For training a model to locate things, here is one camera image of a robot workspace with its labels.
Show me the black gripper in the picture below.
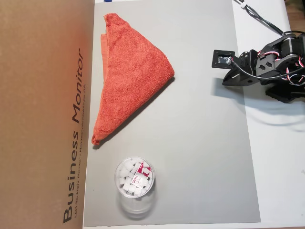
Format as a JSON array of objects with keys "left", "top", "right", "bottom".
[{"left": 222, "top": 49, "right": 261, "bottom": 87}]

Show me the black camera cable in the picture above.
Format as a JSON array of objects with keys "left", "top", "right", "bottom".
[{"left": 230, "top": 61, "right": 305, "bottom": 81}]

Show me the clear plastic jar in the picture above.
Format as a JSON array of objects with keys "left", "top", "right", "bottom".
[{"left": 113, "top": 156, "right": 157, "bottom": 220}]

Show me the black cable bundle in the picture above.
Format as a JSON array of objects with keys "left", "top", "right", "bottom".
[
  {"left": 238, "top": 0, "right": 285, "bottom": 34},
  {"left": 234, "top": 0, "right": 285, "bottom": 34}
]

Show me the black grid table clamp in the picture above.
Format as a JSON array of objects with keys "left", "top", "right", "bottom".
[{"left": 264, "top": 85, "right": 297, "bottom": 104}]

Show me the brown cardboard monitor box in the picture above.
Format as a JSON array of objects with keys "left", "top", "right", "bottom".
[{"left": 0, "top": 0, "right": 96, "bottom": 229}]

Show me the grey table mat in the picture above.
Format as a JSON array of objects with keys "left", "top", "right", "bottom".
[{"left": 83, "top": 2, "right": 262, "bottom": 227}]

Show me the orange terry towel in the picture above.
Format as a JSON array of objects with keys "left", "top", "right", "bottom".
[{"left": 91, "top": 13, "right": 176, "bottom": 146}]

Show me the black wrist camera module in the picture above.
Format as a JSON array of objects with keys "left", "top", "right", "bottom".
[{"left": 211, "top": 49, "right": 236, "bottom": 70}]

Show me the red deli label card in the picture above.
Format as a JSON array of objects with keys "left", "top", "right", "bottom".
[{"left": 130, "top": 162, "right": 152, "bottom": 187}]

